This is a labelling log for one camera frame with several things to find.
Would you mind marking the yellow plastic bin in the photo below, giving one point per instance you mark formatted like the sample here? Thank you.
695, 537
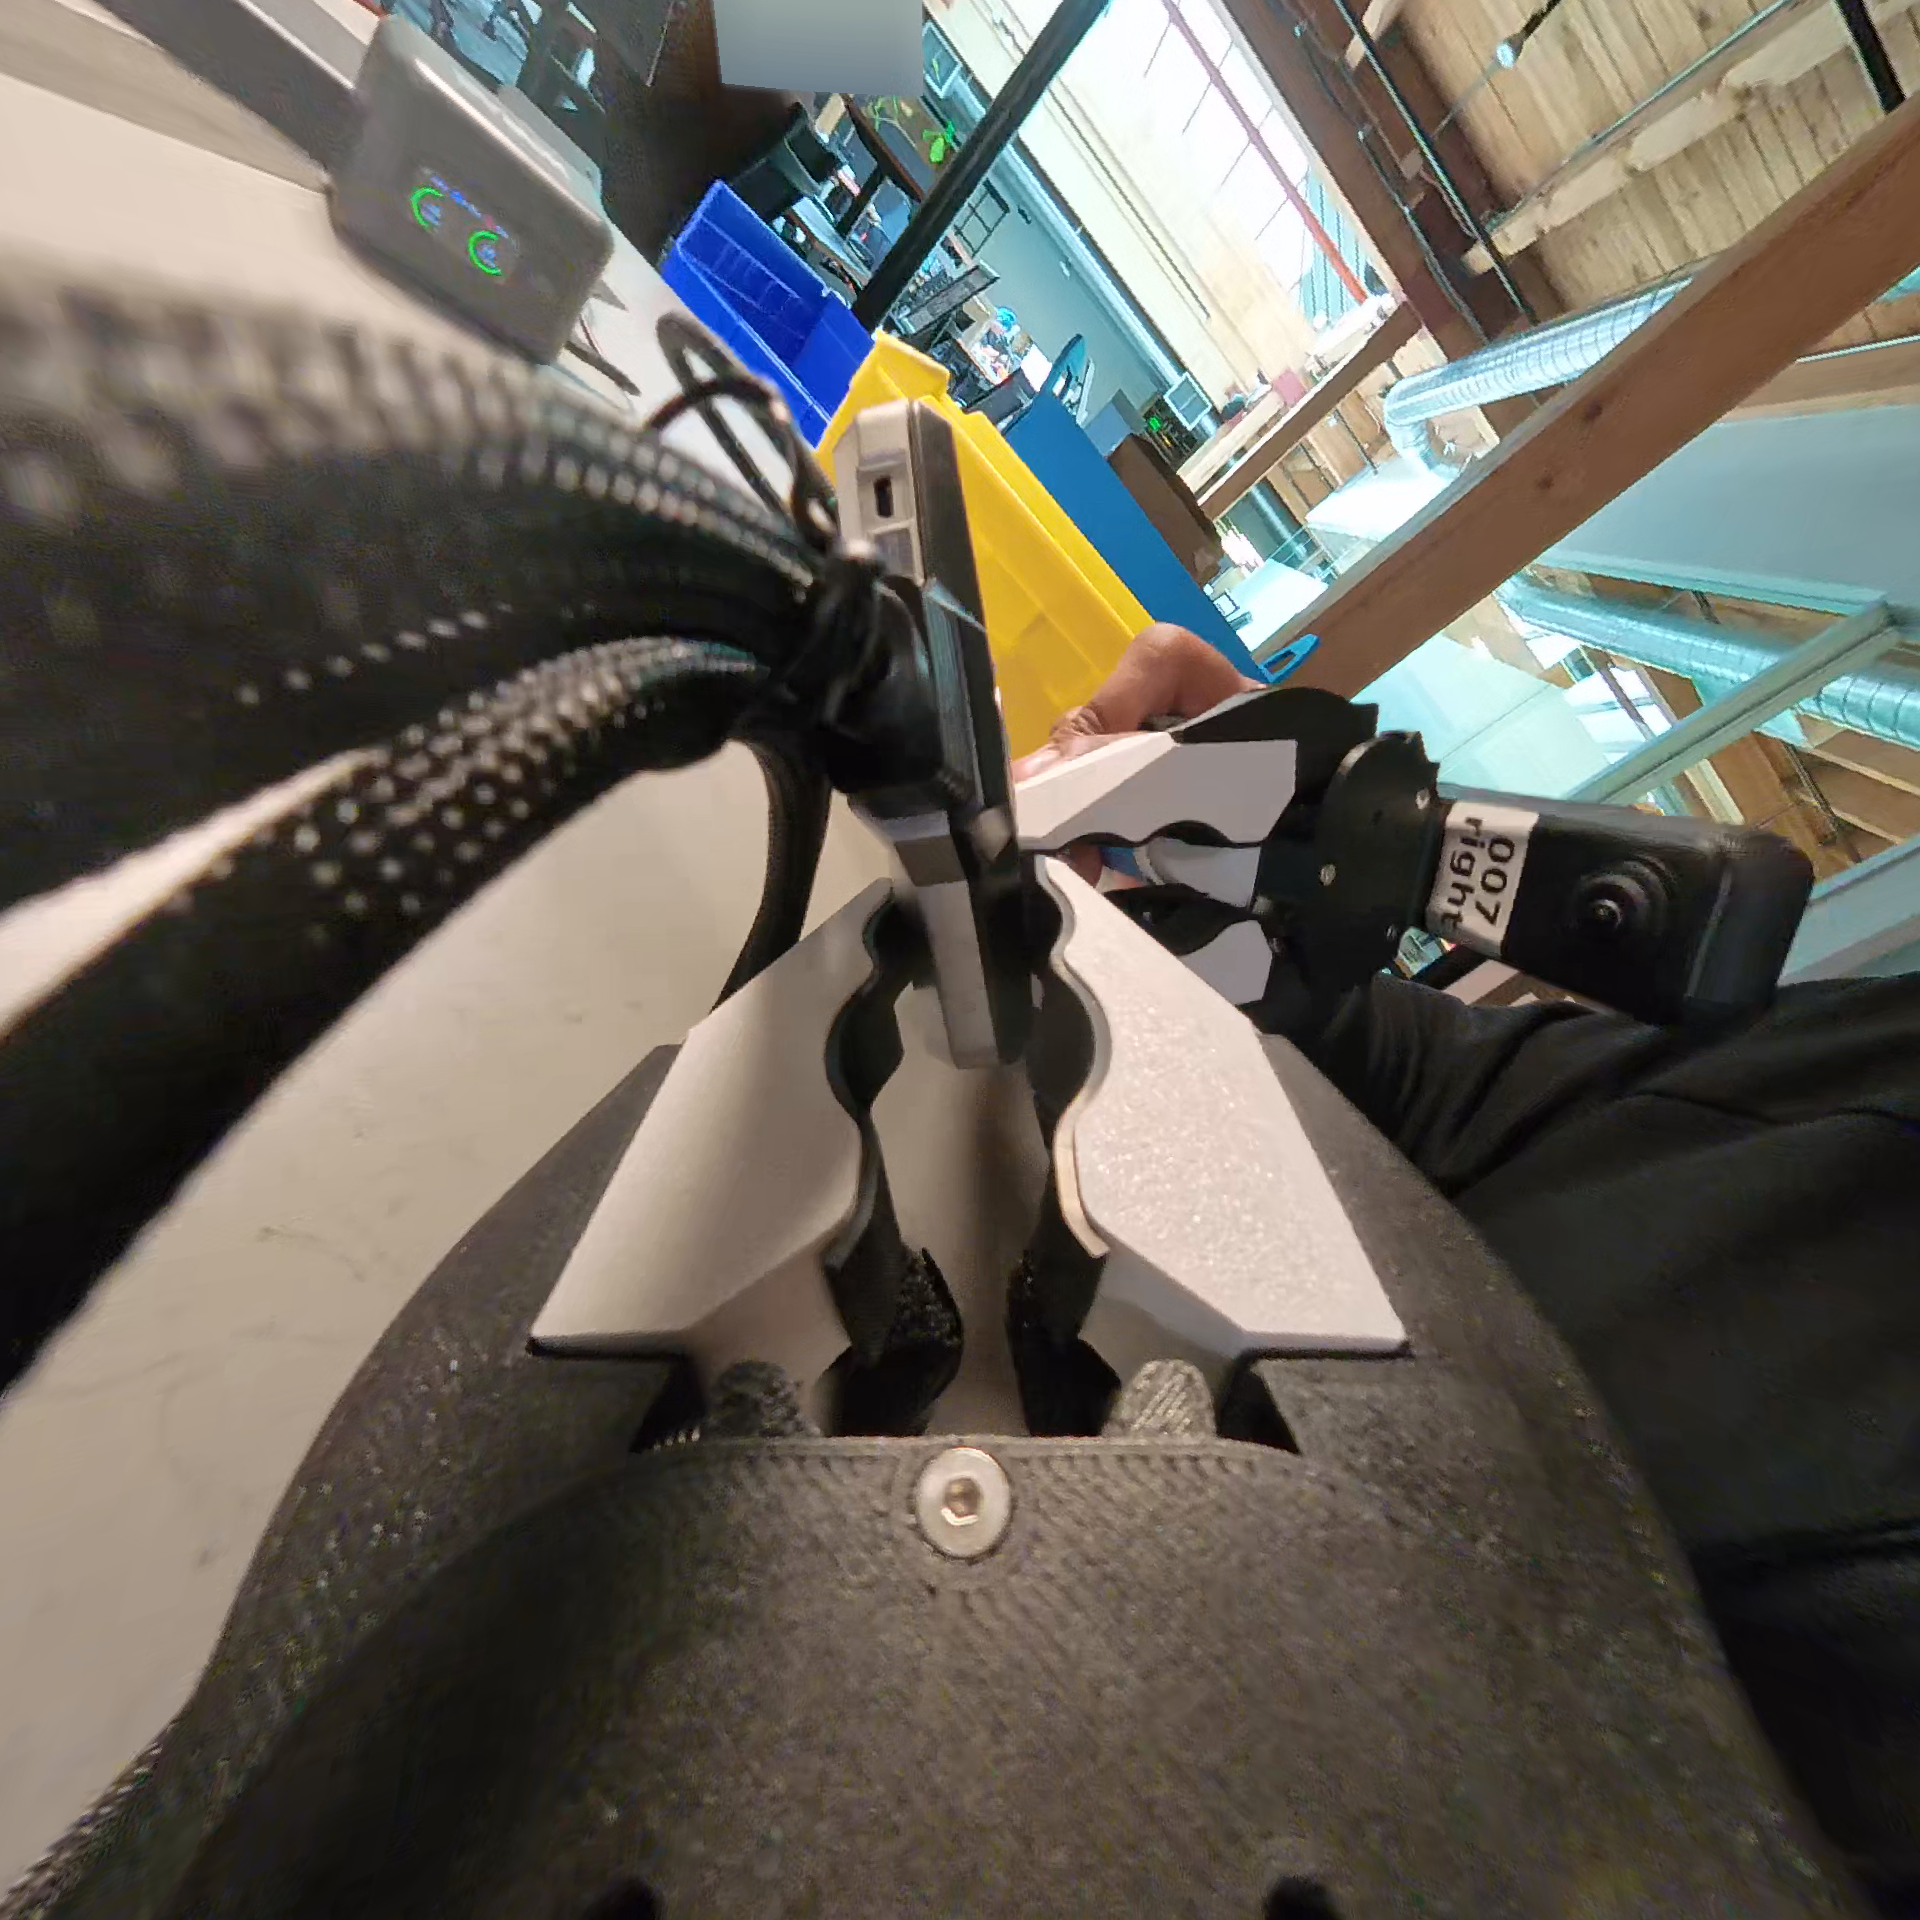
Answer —
1049, 600

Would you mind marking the wooden beam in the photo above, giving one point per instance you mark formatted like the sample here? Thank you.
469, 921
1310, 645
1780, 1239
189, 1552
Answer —
1650, 375

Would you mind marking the grey charger with display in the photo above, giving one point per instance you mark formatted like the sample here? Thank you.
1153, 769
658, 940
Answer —
464, 224

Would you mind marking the black metal pole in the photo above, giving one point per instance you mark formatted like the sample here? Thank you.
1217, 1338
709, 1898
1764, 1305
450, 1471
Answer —
974, 159

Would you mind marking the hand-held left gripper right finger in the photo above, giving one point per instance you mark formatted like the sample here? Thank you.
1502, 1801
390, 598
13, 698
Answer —
1230, 1201

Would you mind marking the blue panel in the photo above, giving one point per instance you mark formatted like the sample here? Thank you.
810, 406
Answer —
1065, 480

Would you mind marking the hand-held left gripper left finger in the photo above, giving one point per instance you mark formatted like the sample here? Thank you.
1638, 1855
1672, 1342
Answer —
704, 1201

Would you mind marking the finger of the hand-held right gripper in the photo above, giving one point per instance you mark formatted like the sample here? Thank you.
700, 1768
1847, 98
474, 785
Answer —
1170, 780
1223, 960

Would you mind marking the blue plastic bin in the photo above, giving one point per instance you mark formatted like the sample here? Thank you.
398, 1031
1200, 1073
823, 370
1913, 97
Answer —
750, 285

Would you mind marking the black hdmi switch with button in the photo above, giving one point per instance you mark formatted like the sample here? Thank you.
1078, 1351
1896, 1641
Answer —
954, 600

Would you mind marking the person's right hand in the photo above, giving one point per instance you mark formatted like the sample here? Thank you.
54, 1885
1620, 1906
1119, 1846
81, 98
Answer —
1154, 674

